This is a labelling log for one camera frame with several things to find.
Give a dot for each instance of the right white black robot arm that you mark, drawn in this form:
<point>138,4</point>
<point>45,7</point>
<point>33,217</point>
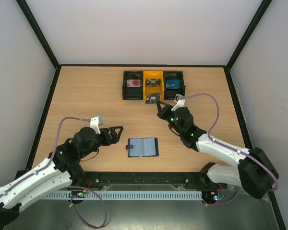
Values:
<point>249,169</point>

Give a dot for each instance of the left black bin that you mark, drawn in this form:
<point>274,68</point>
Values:
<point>132,93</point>

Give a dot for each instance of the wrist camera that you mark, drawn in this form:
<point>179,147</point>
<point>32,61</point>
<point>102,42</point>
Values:
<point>179,101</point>
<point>95,122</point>

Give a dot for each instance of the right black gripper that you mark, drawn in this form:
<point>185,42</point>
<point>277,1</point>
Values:
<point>163,111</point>

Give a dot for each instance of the black bin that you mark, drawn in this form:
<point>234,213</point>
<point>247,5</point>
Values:
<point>169,94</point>
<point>132,93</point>

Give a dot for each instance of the grey slotted cable duct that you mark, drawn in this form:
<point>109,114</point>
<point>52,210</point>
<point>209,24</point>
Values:
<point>127,195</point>

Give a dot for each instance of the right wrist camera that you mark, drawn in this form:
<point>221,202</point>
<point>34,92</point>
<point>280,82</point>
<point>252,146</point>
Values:
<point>179,101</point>

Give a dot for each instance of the right black bin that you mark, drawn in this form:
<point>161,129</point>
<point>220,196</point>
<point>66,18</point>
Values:
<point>169,94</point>

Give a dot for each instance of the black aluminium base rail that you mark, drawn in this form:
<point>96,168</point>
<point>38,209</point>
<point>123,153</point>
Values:
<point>188,180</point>

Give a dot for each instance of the navy blue card holder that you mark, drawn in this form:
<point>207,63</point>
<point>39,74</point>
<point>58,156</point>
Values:
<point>142,147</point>

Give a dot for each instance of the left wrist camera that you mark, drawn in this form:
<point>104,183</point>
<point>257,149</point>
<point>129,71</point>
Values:
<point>95,122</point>

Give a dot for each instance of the red white card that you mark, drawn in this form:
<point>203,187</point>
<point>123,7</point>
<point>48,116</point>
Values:
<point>133,83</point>

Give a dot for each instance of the yellow middle bin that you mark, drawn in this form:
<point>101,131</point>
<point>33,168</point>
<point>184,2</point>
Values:
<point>154,75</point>

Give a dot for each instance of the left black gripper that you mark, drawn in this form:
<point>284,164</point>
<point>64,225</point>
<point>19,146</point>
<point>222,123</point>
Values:
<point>114,139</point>

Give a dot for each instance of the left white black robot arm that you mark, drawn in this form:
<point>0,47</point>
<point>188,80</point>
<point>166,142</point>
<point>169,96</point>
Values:
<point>59,170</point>

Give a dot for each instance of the black VIP card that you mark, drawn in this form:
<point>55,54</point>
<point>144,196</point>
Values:
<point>152,82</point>
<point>153,98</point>

